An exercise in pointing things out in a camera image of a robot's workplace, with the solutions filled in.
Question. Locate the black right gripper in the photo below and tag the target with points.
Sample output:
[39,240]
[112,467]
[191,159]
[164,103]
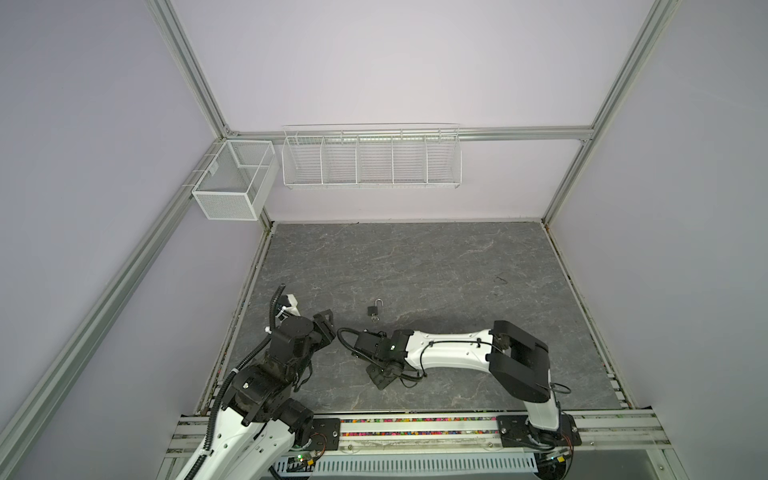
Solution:
[377,380]

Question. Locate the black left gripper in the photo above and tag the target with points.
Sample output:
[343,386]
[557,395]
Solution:
[324,330]

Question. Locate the small black padlock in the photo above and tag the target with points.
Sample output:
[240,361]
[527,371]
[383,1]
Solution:
[373,311]

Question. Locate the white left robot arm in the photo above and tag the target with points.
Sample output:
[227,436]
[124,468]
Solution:
[254,421]

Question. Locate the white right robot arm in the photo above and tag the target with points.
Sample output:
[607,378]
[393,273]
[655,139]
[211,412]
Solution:
[517,360]

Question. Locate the white mesh box basket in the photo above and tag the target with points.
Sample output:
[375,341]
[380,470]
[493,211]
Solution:
[237,180]

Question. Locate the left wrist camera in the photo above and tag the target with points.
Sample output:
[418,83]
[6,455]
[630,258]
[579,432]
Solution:
[288,305]

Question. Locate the white vented cable duct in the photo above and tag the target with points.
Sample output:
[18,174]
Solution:
[426,465]

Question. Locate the white wire shelf basket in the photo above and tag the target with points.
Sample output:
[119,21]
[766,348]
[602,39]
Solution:
[372,156]

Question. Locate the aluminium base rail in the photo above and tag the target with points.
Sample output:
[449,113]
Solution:
[480,431]

